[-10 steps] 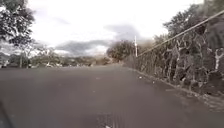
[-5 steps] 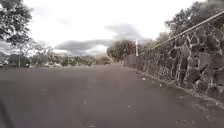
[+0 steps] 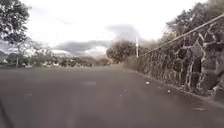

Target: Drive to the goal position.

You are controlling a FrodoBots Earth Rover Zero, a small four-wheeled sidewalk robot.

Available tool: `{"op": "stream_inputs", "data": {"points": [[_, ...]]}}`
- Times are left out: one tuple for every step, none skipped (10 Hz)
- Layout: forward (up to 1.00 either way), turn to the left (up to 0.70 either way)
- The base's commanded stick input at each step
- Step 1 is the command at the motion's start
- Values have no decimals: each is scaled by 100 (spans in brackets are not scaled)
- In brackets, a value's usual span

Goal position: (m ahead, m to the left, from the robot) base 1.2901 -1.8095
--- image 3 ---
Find round dark tree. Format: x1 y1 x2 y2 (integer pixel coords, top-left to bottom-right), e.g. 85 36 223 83
105 40 138 64

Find pale pole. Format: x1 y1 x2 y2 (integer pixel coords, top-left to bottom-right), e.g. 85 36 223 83
135 35 140 59

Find grey asphalt road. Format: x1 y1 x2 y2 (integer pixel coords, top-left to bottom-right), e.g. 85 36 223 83
0 64 224 128

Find row of distant trees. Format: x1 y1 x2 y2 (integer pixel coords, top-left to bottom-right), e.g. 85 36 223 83
0 41 113 69

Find large dark tree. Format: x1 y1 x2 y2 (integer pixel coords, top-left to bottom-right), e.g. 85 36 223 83
0 0 32 46

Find dark stone wall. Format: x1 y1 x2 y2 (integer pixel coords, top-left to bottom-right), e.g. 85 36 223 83
123 14 224 103

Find trees above stone wall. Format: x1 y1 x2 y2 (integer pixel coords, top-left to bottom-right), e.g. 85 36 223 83
146 0 224 51

